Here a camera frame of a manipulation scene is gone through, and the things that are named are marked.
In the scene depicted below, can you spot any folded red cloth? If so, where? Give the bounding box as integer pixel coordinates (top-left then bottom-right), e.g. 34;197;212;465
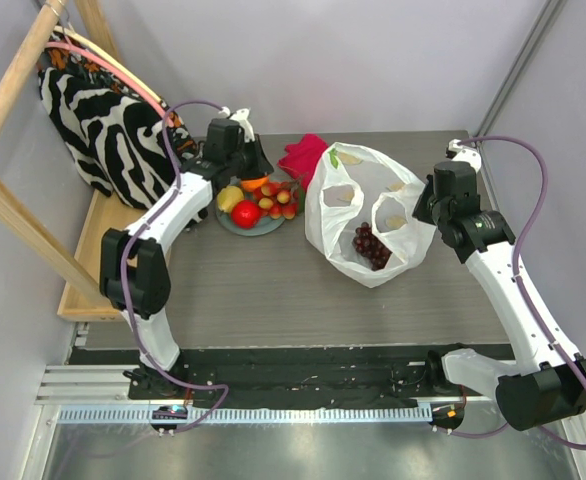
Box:
277;133;329;190

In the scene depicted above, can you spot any camouflage orange black garment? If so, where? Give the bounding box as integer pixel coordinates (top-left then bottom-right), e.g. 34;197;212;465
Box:
36;28;210;184

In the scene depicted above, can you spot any red apple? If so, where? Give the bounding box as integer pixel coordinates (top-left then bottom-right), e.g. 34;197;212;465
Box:
230;200;262;229

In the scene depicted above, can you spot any aluminium cable duct rail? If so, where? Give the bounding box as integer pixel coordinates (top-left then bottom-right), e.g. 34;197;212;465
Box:
58;403;432;425

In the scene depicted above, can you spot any cream clothes hanger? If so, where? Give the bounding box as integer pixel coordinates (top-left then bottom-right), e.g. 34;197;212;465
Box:
54;26;161;102

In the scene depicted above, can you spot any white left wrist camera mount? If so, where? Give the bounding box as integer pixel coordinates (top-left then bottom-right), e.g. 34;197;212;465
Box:
218;106;255;142

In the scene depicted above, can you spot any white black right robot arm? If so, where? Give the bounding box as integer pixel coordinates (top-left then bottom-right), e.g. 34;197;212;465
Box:
413;161;586;431

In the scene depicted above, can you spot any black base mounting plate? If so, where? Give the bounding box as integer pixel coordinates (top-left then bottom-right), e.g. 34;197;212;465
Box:
123;346;471;410

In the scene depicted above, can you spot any white lemon print plastic bag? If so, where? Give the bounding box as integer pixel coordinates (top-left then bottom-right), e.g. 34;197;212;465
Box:
304;142;435;288

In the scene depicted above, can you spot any pink clothes hanger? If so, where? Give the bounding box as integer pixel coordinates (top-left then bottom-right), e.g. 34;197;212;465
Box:
45;42;174;126

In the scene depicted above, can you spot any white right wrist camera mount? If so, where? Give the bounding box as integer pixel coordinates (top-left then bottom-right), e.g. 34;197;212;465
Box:
446;139;482;173

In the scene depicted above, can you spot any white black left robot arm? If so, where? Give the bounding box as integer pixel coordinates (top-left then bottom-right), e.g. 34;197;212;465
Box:
99;108;273;399

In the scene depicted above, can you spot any aluminium corner frame profile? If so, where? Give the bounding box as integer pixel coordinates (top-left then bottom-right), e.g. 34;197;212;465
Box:
487;0;569;119

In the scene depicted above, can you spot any zebra pattern black white garment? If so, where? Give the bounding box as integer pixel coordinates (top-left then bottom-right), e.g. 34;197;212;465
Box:
38;67;175;210

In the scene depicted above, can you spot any grey glass plate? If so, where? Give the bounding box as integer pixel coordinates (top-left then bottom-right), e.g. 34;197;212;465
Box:
215;179;285;237

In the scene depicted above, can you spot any orange fruit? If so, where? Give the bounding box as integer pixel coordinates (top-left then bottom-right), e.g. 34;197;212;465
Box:
240;176;269;193

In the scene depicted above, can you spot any dark purple grape bunch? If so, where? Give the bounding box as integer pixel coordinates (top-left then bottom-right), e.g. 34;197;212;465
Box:
353;222;391;271

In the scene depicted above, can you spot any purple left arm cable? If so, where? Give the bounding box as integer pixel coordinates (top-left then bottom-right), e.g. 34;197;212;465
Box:
120;99;231;434

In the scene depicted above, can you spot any red yellow strawberry bunch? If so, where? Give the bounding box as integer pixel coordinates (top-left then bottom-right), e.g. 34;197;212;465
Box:
251;178;306;220

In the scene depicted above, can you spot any wooden clothes rack frame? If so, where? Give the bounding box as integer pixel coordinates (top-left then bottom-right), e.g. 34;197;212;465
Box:
0;0;170;322

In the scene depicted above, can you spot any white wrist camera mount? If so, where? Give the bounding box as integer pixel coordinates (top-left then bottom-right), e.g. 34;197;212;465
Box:
218;106;255;142
446;139;482;173

